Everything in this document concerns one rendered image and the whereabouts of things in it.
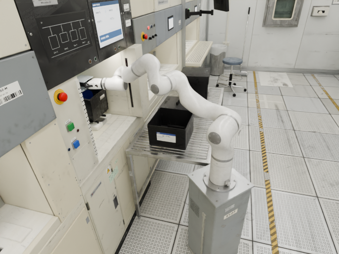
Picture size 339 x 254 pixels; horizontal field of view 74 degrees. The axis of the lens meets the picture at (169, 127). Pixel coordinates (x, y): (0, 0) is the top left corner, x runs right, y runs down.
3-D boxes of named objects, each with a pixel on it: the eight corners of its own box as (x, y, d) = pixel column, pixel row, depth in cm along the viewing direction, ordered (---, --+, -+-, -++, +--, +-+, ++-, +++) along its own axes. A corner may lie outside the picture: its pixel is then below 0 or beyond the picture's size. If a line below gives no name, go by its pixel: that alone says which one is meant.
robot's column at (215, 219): (238, 258, 167) (255, 185, 127) (208, 279, 156) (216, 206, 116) (214, 229, 188) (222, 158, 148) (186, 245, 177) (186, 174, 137)
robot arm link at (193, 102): (224, 146, 112) (237, 132, 123) (237, 131, 104) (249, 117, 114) (152, 88, 124) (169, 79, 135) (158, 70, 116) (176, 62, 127)
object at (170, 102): (190, 123, 187) (190, 109, 180) (157, 119, 195) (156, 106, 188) (197, 108, 211) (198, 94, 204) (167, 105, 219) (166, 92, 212)
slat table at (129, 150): (204, 234, 184) (210, 163, 144) (136, 218, 199) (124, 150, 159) (218, 143, 290) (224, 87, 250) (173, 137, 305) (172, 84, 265)
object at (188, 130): (148, 144, 164) (146, 124, 155) (161, 125, 186) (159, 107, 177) (185, 150, 156) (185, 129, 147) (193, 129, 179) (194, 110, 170)
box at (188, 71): (207, 101, 223) (208, 76, 209) (178, 99, 228) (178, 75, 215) (209, 90, 246) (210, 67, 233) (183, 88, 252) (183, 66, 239)
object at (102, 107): (94, 128, 160) (86, 86, 143) (68, 123, 164) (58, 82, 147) (110, 112, 180) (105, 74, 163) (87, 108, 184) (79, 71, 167)
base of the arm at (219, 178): (243, 183, 128) (247, 158, 119) (217, 197, 121) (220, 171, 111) (221, 165, 143) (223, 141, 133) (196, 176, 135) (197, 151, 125)
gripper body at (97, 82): (102, 91, 150) (88, 90, 153) (109, 86, 158) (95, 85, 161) (100, 81, 146) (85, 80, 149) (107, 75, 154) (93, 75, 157)
